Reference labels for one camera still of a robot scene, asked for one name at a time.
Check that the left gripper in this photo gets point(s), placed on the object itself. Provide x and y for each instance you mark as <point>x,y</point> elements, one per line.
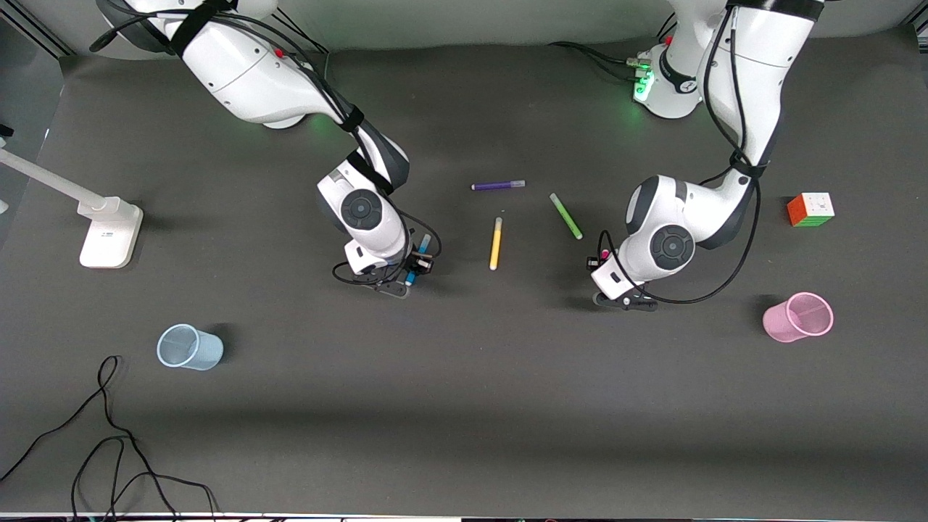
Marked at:
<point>601,259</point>

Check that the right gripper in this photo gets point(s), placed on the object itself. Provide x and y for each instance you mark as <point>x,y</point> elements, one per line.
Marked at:
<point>421,262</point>

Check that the blue marker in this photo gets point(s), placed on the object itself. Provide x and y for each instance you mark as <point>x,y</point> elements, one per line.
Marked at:
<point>426,243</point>

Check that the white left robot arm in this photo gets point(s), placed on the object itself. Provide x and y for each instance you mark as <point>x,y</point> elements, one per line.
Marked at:
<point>754,72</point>

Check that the green marker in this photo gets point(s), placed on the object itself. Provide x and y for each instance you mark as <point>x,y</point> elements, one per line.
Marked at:
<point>565,215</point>

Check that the yellow marker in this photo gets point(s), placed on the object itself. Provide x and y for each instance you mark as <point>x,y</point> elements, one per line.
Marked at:
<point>496,243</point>

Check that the purple marker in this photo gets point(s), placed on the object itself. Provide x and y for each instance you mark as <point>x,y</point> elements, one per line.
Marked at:
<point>496,185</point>

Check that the translucent pink cup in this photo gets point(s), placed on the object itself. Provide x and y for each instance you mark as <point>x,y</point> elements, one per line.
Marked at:
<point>797,317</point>

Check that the colourful puzzle cube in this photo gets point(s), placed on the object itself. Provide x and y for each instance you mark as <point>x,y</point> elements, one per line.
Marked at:
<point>810,209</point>

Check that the translucent blue cup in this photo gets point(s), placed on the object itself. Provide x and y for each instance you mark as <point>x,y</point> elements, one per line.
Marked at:
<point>188,348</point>

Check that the aluminium frame rail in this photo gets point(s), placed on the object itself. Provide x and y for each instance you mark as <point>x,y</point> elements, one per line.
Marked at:
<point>36,36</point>

